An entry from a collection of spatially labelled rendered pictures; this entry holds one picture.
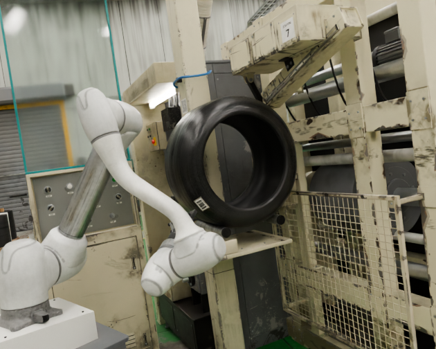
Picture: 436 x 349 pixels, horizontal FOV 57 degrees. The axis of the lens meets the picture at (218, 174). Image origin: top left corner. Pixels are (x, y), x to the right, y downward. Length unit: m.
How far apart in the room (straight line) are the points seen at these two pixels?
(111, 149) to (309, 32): 0.92
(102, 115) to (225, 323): 1.34
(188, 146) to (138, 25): 9.95
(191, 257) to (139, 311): 1.27
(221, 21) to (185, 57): 9.84
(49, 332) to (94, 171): 0.56
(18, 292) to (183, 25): 1.43
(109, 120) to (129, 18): 10.25
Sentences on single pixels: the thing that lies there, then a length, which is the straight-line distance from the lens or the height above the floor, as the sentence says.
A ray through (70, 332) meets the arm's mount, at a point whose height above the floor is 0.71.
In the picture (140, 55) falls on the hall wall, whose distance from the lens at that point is 11.32.
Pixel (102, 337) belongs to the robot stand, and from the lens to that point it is 1.61.
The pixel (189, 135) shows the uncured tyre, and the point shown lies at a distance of 1.70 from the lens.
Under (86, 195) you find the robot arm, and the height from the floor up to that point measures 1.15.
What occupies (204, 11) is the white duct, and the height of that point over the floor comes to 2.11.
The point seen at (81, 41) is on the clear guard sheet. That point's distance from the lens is 2.45.
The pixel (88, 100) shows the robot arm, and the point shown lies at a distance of 1.41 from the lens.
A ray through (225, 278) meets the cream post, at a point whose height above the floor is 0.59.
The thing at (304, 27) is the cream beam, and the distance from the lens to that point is 1.75.
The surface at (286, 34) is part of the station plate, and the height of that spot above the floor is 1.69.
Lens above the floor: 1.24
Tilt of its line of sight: 3 degrees down
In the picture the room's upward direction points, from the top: 8 degrees counter-clockwise
